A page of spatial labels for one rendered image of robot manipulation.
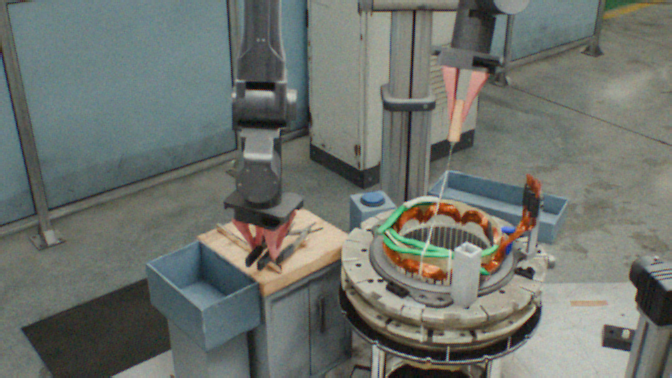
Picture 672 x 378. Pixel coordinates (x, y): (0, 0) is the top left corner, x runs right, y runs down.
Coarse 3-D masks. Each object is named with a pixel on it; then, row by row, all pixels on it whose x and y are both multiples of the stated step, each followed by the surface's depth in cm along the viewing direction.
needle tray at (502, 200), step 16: (448, 176) 154; (464, 176) 152; (432, 192) 145; (448, 192) 153; (464, 192) 153; (480, 192) 152; (496, 192) 150; (512, 192) 148; (544, 192) 145; (480, 208) 141; (496, 208) 140; (512, 208) 148; (544, 208) 146; (560, 208) 144; (512, 224) 139; (544, 224) 136; (560, 224) 140; (544, 240) 137
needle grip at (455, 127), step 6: (456, 102) 108; (462, 102) 108; (456, 108) 108; (462, 108) 108; (456, 114) 109; (462, 114) 109; (450, 120) 109; (456, 120) 109; (450, 126) 109; (456, 126) 109; (450, 132) 109; (456, 132) 109; (450, 138) 109; (456, 138) 109
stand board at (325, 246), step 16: (304, 208) 139; (304, 224) 135; (320, 224) 135; (208, 240) 130; (224, 240) 130; (288, 240) 130; (320, 240) 130; (336, 240) 130; (224, 256) 126; (240, 256) 126; (304, 256) 126; (320, 256) 126; (336, 256) 128; (256, 272) 122; (272, 272) 122; (288, 272) 122; (304, 272) 124; (272, 288) 120
